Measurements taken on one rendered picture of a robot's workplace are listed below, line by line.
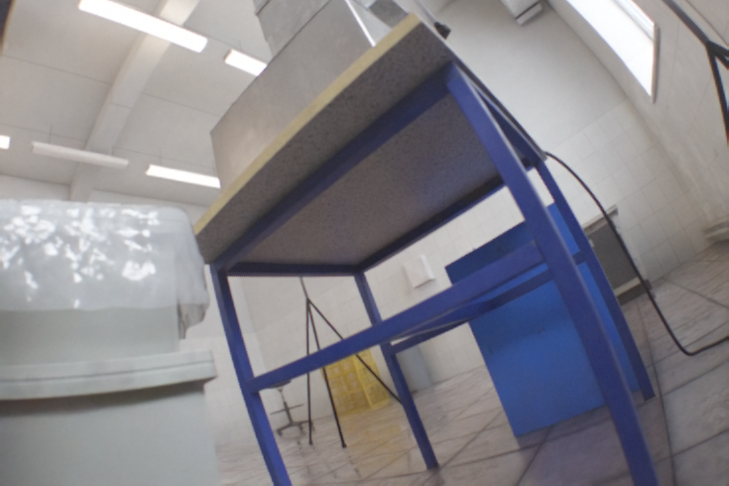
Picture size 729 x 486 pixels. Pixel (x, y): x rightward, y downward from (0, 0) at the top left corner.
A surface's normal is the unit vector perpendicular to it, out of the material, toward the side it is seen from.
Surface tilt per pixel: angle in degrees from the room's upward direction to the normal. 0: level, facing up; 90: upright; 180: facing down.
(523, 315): 90
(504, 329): 90
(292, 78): 90
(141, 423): 96
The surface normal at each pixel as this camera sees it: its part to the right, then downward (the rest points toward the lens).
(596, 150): -0.61, -0.11
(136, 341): 0.65, -0.42
